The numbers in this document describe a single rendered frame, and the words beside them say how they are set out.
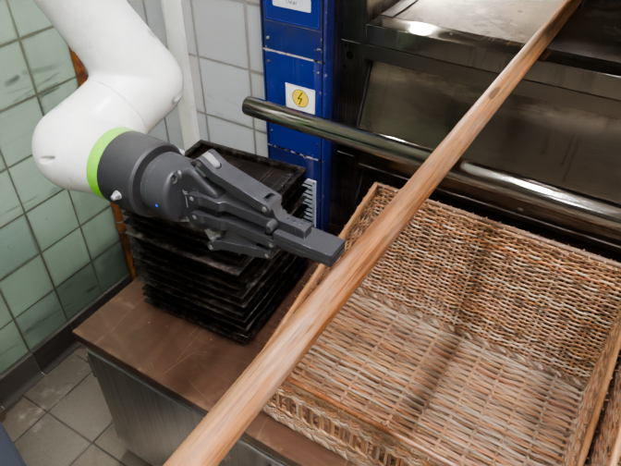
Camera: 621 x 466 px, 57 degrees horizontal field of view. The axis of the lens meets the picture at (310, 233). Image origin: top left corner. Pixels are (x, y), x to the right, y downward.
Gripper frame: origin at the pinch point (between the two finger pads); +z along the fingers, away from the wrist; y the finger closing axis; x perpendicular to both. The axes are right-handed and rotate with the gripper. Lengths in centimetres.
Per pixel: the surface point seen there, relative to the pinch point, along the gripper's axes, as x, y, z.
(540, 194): -24.6, 2.3, 17.6
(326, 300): 7.2, -1.3, 6.4
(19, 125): -37, 38, -115
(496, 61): -62, 3, 0
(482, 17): -77, 1, -8
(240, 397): 19.3, -1.3, 6.1
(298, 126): -24.0, 2.9, -16.8
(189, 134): -59, 39, -75
